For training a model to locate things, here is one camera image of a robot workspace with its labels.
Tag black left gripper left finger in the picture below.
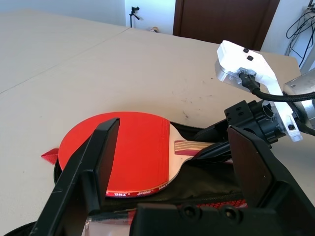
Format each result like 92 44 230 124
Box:
29 117 121 236

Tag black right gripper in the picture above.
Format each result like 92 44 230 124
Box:
190 100 281 163

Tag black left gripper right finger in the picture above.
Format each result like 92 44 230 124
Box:
227 125 315 214

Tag red black paddle case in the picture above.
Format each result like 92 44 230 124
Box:
0 121 249 236

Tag red ping-pong paddle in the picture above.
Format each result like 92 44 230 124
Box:
58 112 215 199

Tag brown wooden door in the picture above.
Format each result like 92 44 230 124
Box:
173 0 281 51

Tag black right wrist braided cable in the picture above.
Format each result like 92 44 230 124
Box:
237 71 315 102

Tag black hanging wall cables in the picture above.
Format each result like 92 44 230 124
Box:
286 6 315 68

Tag small black camera stand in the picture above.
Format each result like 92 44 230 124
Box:
128 6 141 28

